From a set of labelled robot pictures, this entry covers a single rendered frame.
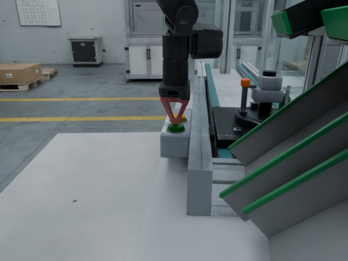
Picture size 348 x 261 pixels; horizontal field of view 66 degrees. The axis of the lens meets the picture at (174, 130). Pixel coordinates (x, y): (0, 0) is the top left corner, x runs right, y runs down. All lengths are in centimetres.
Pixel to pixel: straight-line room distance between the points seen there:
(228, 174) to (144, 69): 543
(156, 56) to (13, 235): 540
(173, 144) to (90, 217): 24
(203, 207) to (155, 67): 539
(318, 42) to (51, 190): 75
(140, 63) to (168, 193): 532
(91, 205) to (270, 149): 36
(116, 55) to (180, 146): 814
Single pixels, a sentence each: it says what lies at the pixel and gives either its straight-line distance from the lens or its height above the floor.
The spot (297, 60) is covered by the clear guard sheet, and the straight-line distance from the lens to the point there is 95.
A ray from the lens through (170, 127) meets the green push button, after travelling 63.
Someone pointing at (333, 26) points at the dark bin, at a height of 120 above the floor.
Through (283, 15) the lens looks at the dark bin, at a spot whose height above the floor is 121.
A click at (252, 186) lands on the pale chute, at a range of 30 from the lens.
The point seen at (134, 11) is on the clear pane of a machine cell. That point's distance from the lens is 579.
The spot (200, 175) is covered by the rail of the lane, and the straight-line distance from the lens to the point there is 48.
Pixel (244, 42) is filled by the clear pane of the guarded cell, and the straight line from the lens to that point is 194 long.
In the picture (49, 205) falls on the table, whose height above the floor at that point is 86.
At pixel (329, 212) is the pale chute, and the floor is 104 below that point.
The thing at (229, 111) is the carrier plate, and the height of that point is 97.
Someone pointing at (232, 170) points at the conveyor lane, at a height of 96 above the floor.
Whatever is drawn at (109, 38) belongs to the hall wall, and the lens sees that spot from 870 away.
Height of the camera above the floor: 120
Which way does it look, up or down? 22 degrees down
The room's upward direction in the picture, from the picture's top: straight up
